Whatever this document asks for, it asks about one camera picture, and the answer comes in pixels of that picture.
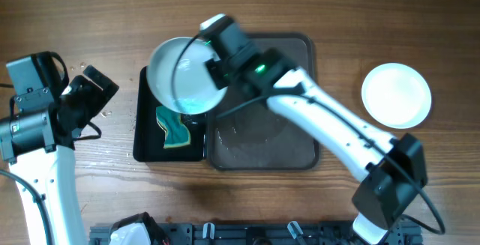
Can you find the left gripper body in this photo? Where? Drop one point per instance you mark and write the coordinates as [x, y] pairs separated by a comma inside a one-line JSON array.
[[88, 99]]

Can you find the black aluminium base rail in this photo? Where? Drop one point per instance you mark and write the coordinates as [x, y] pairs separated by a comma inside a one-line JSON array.
[[332, 232]]

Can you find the white plate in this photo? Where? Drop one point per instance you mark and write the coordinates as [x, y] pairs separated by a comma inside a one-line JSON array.
[[396, 96], [178, 78]]

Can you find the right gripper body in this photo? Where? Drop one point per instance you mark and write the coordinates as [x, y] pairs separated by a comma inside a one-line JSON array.
[[216, 70]]

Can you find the brown plastic serving tray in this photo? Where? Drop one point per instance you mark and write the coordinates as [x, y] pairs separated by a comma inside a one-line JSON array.
[[256, 139]]

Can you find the black rectangular tray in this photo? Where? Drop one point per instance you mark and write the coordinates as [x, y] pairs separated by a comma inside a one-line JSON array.
[[149, 137]]

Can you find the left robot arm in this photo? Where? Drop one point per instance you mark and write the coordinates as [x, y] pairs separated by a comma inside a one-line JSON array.
[[38, 146]]

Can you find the green yellow sponge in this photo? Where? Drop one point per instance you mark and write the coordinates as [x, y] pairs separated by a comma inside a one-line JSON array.
[[176, 134]]

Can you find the white plate top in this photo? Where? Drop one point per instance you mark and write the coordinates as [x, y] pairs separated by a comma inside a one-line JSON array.
[[178, 78]]

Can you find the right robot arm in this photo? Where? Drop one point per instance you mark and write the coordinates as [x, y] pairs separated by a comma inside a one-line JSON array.
[[391, 171]]

